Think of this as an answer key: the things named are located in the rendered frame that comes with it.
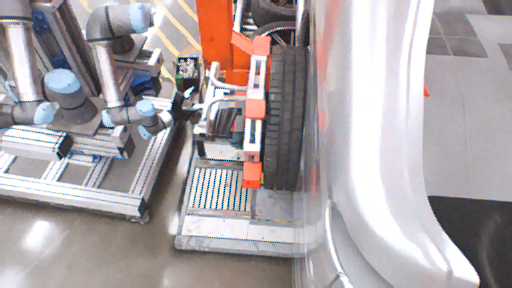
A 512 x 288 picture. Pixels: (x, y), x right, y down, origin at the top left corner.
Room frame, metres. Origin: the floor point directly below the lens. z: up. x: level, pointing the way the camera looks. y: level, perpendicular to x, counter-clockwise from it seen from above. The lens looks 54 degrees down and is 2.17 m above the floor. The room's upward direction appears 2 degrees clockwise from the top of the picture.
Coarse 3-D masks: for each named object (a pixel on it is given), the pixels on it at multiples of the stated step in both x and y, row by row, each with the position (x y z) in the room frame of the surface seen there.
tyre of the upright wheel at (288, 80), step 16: (288, 48) 1.25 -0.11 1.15; (304, 48) 1.29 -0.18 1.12; (272, 64) 1.13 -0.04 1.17; (288, 64) 1.12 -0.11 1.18; (304, 64) 1.12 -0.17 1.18; (272, 80) 1.04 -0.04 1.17; (288, 80) 1.04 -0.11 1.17; (304, 80) 1.04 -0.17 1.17; (272, 96) 0.98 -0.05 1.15; (288, 96) 0.98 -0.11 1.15; (304, 96) 0.98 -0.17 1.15; (272, 112) 0.92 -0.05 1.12; (288, 112) 0.92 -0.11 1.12; (304, 112) 0.93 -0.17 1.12; (272, 128) 0.88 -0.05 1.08; (288, 128) 0.88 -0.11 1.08; (272, 144) 0.84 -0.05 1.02; (288, 144) 0.84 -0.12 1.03; (272, 160) 0.81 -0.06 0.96; (288, 160) 0.81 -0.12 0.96; (272, 176) 0.79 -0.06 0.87; (288, 176) 0.79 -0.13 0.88
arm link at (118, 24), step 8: (112, 8) 1.29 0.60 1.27; (120, 8) 1.29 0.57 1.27; (128, 8) 1.30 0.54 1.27; (136, 8) 1.30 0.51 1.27; (144, 8) 1.35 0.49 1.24; (112, 16) 1.26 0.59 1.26; (120, 16) 1.26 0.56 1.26; (128, 16) 1.27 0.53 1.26; (136, 16) 1.28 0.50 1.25; (144, 16) 1.31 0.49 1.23; (152, 16) 1.62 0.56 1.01; (112, 24) 1.24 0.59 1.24; (120, 24) 1.25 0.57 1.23; (128, 24) 1.25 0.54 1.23; (136, 24) 1.26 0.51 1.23; (144, 24) 1.28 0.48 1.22; (152, 24) 1.61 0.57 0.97; (112, 32) 1.24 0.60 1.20; (120, 32) 1.24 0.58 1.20; (128, 32) 1.25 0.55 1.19; (136, 32) 1.27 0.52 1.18
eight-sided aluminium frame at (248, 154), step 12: (252, 60) 1.20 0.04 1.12; (264, 60) 1.20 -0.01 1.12; (252, 72) 1.13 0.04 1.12; (264, 72) 1.13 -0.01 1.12; (252, 84) 1.06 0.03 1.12; (264, 84) 1.35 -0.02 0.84; (252, 96) 1.00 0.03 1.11; (264, 96) 1.35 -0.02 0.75; (252, 132) 1.21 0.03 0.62; (252, 144) 0.87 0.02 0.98; (252, 156) 1.08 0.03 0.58
